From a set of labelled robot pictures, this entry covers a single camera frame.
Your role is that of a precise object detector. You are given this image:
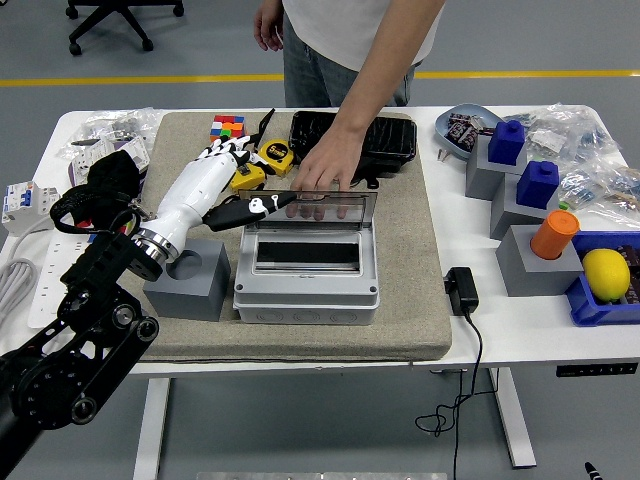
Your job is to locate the pale blue dish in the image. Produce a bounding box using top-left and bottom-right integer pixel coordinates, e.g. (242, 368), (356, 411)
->
(433, 103), (504, 162)

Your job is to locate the yellow lemon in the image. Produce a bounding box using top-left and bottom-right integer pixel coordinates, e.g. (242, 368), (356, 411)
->
(581, 248), (632, 304)

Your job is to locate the blue storage bin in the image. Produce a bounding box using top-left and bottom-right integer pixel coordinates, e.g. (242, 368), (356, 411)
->
(566, 229), (640, 329)

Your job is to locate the dark capacitor bundle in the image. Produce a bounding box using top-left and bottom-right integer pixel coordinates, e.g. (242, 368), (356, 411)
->
(446, 112), (494, 151)
(617, 242), (640, 306)

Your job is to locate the grey-brown mat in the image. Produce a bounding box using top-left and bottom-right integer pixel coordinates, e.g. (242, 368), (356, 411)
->
(101, 110), (454, 365)

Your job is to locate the yellow tape measure black strap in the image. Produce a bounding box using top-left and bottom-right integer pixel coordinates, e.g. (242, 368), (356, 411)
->
(219, 160), (268, 206)

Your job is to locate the yellow tape measure black label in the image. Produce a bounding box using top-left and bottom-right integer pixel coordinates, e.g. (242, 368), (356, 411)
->
(249, 107), (296, 179)

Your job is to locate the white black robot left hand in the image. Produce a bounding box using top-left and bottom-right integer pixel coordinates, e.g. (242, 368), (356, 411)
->
(142, 134), (299, 262)

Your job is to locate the white power strip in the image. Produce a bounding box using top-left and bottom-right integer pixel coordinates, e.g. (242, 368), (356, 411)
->
(27, 229), (94, 331)

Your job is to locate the black cloth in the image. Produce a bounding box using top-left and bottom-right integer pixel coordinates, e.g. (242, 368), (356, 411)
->
(62, 151), (142, 231)

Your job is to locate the person's left hand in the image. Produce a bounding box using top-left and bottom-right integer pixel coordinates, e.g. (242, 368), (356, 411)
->
(289, 124), (366, 222)

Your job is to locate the black office chair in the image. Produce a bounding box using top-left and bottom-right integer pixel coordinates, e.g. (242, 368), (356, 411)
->
(64, 0), (185, 57)

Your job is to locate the white wall socket plate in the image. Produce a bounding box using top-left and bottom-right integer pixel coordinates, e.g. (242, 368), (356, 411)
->
(67, 137), (151, 184)

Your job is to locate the blue plastic block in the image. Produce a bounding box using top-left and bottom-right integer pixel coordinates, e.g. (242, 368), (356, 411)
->
(487, 119), (527, 167)
(515, 159), (560, 210)

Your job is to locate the grey cube holder with hole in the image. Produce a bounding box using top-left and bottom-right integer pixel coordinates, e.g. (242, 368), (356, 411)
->
(142, 238), (233, 323)
(495, 223), (586, 298)

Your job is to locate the white circuit breaker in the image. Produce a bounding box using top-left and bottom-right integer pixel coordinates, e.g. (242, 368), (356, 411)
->
(2, 180), (64, 236)

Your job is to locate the black plastic tray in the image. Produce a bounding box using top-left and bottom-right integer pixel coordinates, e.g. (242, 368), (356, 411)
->
(288, 110), (419, 190)

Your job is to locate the grey block holder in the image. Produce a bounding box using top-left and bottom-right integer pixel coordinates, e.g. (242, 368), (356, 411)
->
(464, 134), (529, 201)
(489, 172), (561, 240)

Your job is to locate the person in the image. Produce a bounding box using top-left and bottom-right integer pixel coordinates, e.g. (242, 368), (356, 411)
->
(252, 0), (446, 222)

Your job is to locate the clear bag of parts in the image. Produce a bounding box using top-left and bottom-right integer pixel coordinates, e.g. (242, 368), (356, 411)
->
(54, 107), (164, 161)
(519, 102), (624, 169)
(557, 159), (640, 229)

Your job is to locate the black table control panel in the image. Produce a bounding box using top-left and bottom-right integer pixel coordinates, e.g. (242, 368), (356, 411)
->
(555, 362), (640, 379)

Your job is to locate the white table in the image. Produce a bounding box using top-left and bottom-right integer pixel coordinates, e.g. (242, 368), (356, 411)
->
(0, 104), (640, 469)

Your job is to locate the multicolour puzzle cube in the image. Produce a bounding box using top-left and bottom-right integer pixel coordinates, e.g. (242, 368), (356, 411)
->
(209, 114), (249, 144)

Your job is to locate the person's right hand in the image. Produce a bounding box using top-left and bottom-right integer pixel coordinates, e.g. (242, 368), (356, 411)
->
(253, 0), (286, 53)

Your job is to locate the grey plastic enclosure box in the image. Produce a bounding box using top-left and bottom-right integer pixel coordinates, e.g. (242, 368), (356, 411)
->
(232, 189), (382, 326)

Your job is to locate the black power adapter with cord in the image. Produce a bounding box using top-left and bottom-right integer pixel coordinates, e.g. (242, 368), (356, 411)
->
(414, 266), (499, 480)

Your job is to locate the orange cylinder battery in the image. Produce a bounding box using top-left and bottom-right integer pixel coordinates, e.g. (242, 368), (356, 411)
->
(529, 209), (581, 261)

